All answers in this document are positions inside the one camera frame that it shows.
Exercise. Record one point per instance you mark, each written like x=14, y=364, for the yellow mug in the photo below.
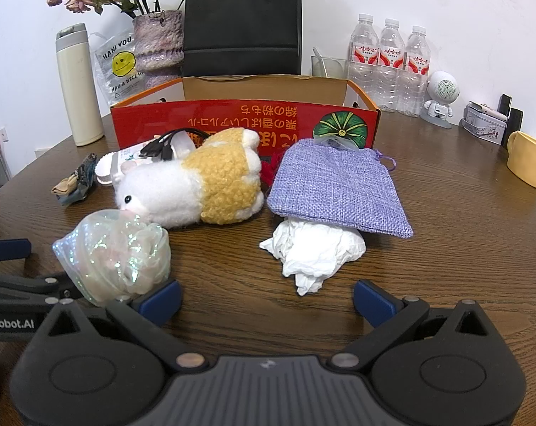
x=531, y=159

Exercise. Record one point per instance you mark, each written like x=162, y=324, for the white tissue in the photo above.
x=312, y=248

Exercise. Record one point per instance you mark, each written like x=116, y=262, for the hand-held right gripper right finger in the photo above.
x=374, y=301

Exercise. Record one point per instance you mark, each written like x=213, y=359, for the iridescent plastic bag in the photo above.
x=112, y=253

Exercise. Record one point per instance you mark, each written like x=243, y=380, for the clear glass cup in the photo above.
x=336, y=67

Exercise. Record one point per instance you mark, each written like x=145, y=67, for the purple burlap pouch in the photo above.
x=334, y=186

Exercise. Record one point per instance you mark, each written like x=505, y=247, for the white spoon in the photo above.
x=321, y=62

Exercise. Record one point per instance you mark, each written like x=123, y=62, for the white and yellow plush toy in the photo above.
x=214, y=177

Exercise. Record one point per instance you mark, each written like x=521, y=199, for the white thermos bottle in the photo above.
x=79, y=88

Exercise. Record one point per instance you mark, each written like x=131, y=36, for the wooden desktop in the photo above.
x=449, y=230

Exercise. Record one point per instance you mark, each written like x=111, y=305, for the red and orange cardboard box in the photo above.
x=161, y=120

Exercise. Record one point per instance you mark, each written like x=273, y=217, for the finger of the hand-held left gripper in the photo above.
x=28, y=286
x=10, y=250

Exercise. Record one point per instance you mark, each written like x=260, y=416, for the clear water bottle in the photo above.
x=363, y=62
x=391, y=75
x=414, y=80

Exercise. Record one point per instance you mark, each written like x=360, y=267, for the black paper bag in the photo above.
x=241, y=17

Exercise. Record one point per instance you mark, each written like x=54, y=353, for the clear smiley plastic bag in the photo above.
x=117, y=64

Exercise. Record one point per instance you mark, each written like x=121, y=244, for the white tin box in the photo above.
x=483, y=124

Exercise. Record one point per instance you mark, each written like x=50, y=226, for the white robot toy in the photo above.
x=443, y=88

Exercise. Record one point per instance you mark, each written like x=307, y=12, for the red yarn flower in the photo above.
x=270, y=173

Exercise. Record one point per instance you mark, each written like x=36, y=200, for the crumpled dark wrapper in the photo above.
x=79, y=177

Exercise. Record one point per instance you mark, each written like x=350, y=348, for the white round lid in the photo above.
x=104, y=169

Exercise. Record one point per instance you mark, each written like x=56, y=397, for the white wipes pack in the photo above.
x=128, y=162

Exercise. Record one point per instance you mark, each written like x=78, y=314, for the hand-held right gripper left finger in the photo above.
x=161, y=297

